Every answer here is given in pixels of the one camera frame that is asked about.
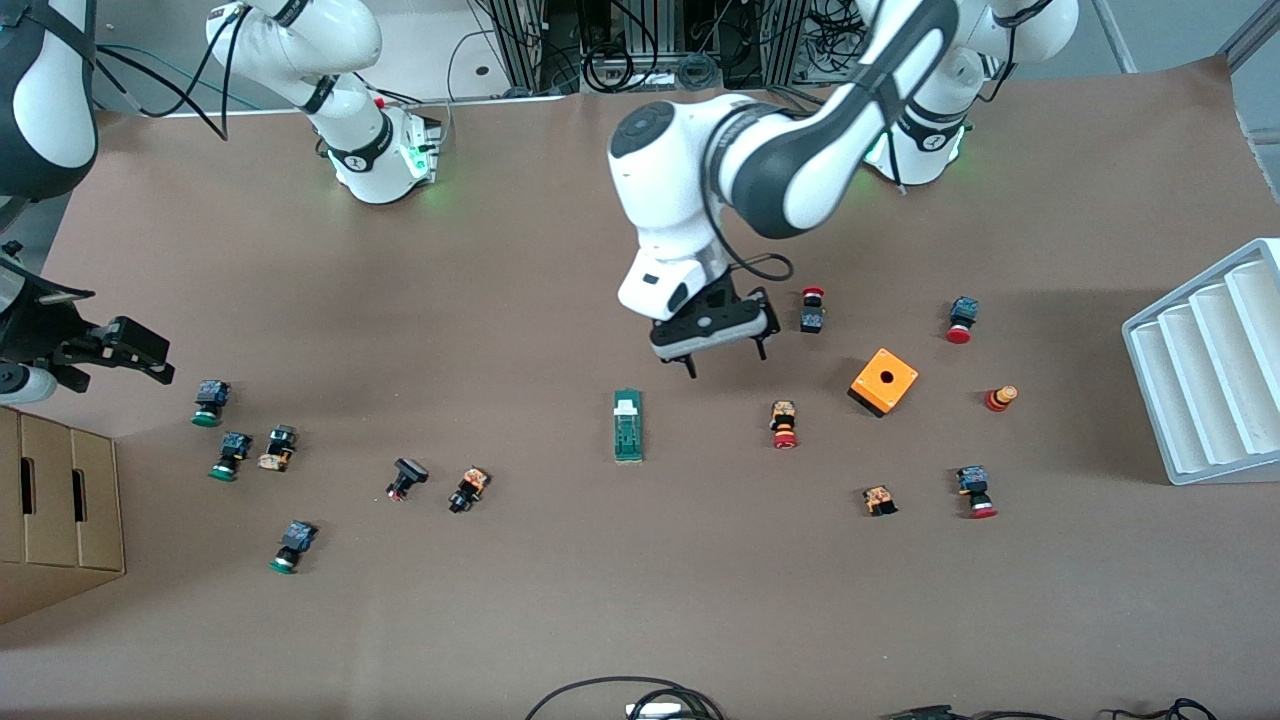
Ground green rail with white clip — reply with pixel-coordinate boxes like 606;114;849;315
613;389;646;463

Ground green pushbutton with blue block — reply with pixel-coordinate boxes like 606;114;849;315
269;520;319;575
192;380;231;428
209;432;253;482

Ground black pushbutton with orange block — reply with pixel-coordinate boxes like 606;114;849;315
448;466;491;514
258;425;299;472

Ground brown cardboard box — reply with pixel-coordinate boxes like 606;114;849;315
0;405;126;626

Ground black square pushbutton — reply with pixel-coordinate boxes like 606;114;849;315
386;458;429;502

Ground white ribbed tray rack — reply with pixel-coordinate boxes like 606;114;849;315
1122;238;1280;486

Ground orange button enclosure box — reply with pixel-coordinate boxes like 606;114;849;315
848;348;919;418

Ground black coiled cable bundle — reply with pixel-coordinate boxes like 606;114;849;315
580;40;641;96

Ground black looped cable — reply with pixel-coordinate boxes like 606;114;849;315
525;677;726;720

